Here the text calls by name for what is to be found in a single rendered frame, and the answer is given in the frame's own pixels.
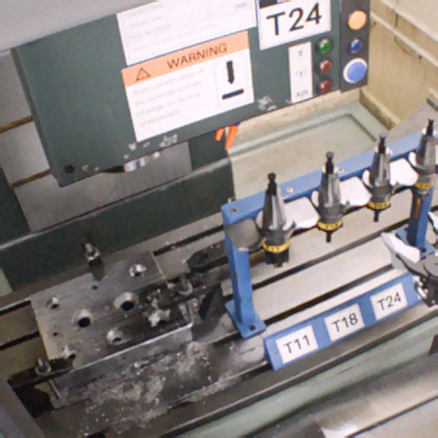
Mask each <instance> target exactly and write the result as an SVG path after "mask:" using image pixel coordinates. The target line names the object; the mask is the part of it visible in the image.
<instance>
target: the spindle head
mask: <svg viewBox="0 0 438 438"><path fill-rule="evenodd" d="M340 5H341V2H340V0H330V3H329V24H330V29H329V30H326V31H323V32H320V33H317V34H314V35H311V36H309V35H308V36H305V37H301V38H298V39H295V40H292V41H289V42H286V43H280V44H277V45H274V46H271V47H268V48H265V49H262V50H261V49H260V36H259V22H257V8H256V0H254V9H255V22H256V26H253V27H250V28H247V29H244V30H237V31H234V32H231V33H228V34H225V35H220V36H217V37H214V38H211V39H208V40H205V41H201V42H198V43H196V44H192V45H189V46H186V47H182V48H179V49H176V50H173V51H170V52H166V53H162V54H159V55H158V56H156V57H153V58H150V59H146V60H143V61H140V62H137V63H135V64H132V65H128V63H127V59H126V56H125V51H124V47H123V43H122V38H121V35H122V34H121V31H120V27H119V22H118V18H117V15H113V16H109V17H106V18H103V19H99V20H96V21H92V22H89V23H87V24H84V25H82V26H78V27H75V28H71V29H68V30H65V31H61V32H58V33H57V34H54V35H51V36H48V37H44V38H42V39H38V40H35V41H32V42H28V43H27V44H25V45H21V46H20V47H17V48H13V49H10V51H11V54H12V59H13V61H14V63H15V66H16V68H17V74H18V76H19V79H20V81H21V83H22V89H23V91H24V94H25V97H26V102H27V104H28V107H29V110H30V112H31V114H32V119H33V122H34V124H35V127H36V129H37V132H38V137H39V140H40V142H41V145H42V147H43V150H44V153H45V154H46V159H47V162H48V166H49V168H50V171H51V173H52V176H53V177H54V178H55V179H56V180H57V181H58V183H59V188H62V187H65V186H68V185H71V184H74V183H76V182H79V180H82V179H85V178H88V177H91V176H94V175H96V174H99V173H102V172H105V171H108V170H110V169H111V168H113V167H116V166H119V165H122V164H125V163H128V162H130V161H133V160H136V159H139V158H143V156H146V155H149V154H151V153H156V152H159V151H163V150H166V149H168V148H171V147H174V145H177V144H181V143H184V142H187V141H189V140H192V139H195V138H198V137H201V136H204V135H206V134H210V133H213V132H216V130H219V129H222V128H224V127H228V126H231V125H234V124H237V123H240V122H244V121H246V120H249V119H251V118H254V117H257V116H261V115H263V114H266V113H269V112H272V111H275V110H280V109H283V108H286V107H289V106H292V105H295V104H298V103H300V102H303V101H306V100H308V101H310V100H313V99H316V98H318V97H321V95H319V94H318V93H317V90H316V85H317V84H318V82H319V81H320V80H321V79H323V78H326V77H328V78H330V79H331V80H333V81H334V86H333V89H332V90H331V93H332V92H334V91H337V90H340V84H341V78H340V60H341V52H340V34H341V26H340ZM244 31H247V44H248V52H249V56H250V68H251V81H252V94H253V103H250V104H247V105H244V106H240V107H237V108H234V109H229V110H227V111H223V112H220V113H217V114H214V115H211V116H208V117H205V118H202V119H200V120H197V121H194V122H190V123H187V124H184V126H181V127H178V128H174V129H171V130H169V131H166V132H163V133H160V134H157V135H153V136H150V137H148V139H145V140H143V141H140V142H138V140H137V135H136V130H135V126H134V122H133V118H132V114H131V110H130V107H129V102H128V98H127V90H126V86H125V82H124V78H123V74H122V70H123V69H126V68H129V67H131V66H138V65H141V64H144V63H147V62H150V61H153V60H154V59H157V58H160V57H163V56H166V55H170V54H173V53H177V52H180V51H183V50H186V49H189V48H192V47H195V46H199V45H202V44H205V43H208V42H211V41H214V40H218V39H221V38H225V37H228V36H231V35H234V34H238V33H241V32H244ZM326 36H327V37H330V38H331V39H332V41H333V47H332V50H331V51H330V53H329V54H327V55H324V56H321V55H318V54H317V53H316V52H315V45H316V43H317V42H318V41H319V40H320V39H321V38H323V37H326ZM308 42H310V60H311V73H312V94H313V98H310V99H309V98H306V99H304V100H301V101H298V102H295V103H292V102H291V80H290V68H289V49H290V48H293V47H296V46H299V45H302V44H305V43H308ZM326 57H329V58H331V59H332V60H333V69H332V70H331V72H330V73H329V74H327V75H325V76H320V75H318V74H317V72H316V65H317V63H318V62H319V61H320V60H321V59H323V58H326Z"/></svg>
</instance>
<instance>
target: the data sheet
mask: <svg viewBox="0 0 438 438"><path fill-rule="evenodd" d="M116 15H117V18H118V22H119V27H120V31H121V34H122V35H121V38H122V43H123V47H124V51H125V56H126V59H127V63H128V65H132V64H135V63H137V62H140V61H143V60H146V59H150V58H153V57H156V56H158V55H159V54H162V53H166V52H170V51H173V50H176V49H179V48H182V47H186V46H189V45H192V44H196V43H198V42H201V41H205V40H208V39H211V38H214V37H217V36H220V35H225V34H228V33H231V32H234V31H237V30H244V29H247V28H250V27H253V26H256V22H255V9H254V0H160V1H157V2H154V3H151V4H148V5H144V6H141V7H138V8H134V9H132V10H130V11H126V12H123V13H120V14H116Z"/></svg>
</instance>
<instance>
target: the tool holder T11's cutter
mask: <svg viewBox="0 0 438 438"><path fill-rule="evenodd" d="M264 261H265V263H266V264H267V265H270V264H273V265H274V269H279V267H282V266H283V263H285V262H286V263H288V261H289V247H287V248H286V249H285V250H282V251H281V253H272V252H270V250H268V249H265V248H264Z"/></svg>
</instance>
